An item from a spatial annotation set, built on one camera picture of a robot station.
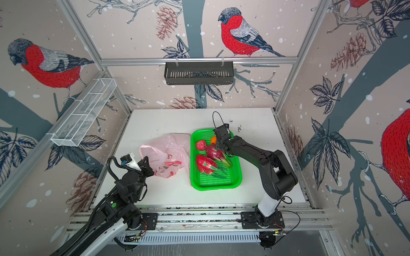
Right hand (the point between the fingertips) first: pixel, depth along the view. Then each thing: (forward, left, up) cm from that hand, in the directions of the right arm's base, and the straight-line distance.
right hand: (222, 141), depth 94 cm
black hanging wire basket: (+41, +17, +21) cm, 49 cm away
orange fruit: (+1, +5, 0) cm, 5 cm away
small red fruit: (-2, +13, -2) cm, 13 cm away
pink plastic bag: (-14, +29, +7) cm, 33 cm away
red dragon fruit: (-17, +8, +1) cm, 19 cm away
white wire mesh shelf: (-2, +70, +25) cm, 75 cm away
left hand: (-17, +36, +12) cm, 41 cm away
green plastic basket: (-22, +12, -7) cm, 26 cm away
